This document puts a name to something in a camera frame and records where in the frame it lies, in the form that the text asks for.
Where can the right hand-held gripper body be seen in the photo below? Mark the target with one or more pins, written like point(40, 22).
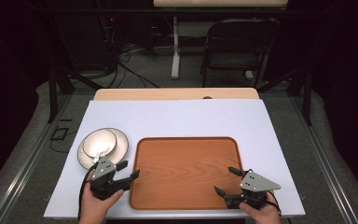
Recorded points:
point(256, 183)

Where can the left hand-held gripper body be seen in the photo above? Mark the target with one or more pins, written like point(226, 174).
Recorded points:
point(103, 169)

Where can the large white plate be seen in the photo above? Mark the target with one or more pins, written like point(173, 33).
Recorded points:
point(122, 144)

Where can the small white plate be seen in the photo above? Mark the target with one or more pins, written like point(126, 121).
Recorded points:
point(101, 137)

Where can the brown wooden tray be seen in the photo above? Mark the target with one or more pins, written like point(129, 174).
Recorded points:
point(183, 174)

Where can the person's right hand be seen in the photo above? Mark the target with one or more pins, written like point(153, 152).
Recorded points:
point(265, 213)

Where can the person's left hand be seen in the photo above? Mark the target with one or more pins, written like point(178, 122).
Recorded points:
point(93, 208)

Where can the white spoon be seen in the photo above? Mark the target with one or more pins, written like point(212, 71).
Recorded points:
point(101, 147)

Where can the white table mat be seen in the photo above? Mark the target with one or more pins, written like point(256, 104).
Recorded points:
point(174, 119)

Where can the light wooden table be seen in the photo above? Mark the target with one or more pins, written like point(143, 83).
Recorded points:
point(174, 93)

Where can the black metal stand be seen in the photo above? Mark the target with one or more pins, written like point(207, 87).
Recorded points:
point(306, 93)
point(53, 93)

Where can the white desk leg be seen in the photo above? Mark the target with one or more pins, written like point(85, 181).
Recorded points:
point(175, 56)

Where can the black folding chair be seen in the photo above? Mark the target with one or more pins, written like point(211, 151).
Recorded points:
point(239, 40)

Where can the light desk top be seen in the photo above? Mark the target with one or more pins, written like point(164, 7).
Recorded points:
point(220, 3)

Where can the black floor outlet frame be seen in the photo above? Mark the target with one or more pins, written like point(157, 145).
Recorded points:
point(58, 133)

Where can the aluminium floor rail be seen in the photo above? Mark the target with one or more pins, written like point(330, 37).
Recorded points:
point(21, 174)
point(323, 155)

